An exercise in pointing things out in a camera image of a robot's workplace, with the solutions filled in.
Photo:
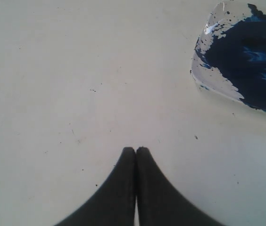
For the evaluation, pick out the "white square paint plate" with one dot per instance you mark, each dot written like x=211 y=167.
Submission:
x=230 y=54

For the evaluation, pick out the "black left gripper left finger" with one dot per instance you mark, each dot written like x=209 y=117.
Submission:
x=113 y=204

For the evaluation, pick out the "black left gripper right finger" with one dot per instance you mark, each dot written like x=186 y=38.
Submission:
x=159 y=202

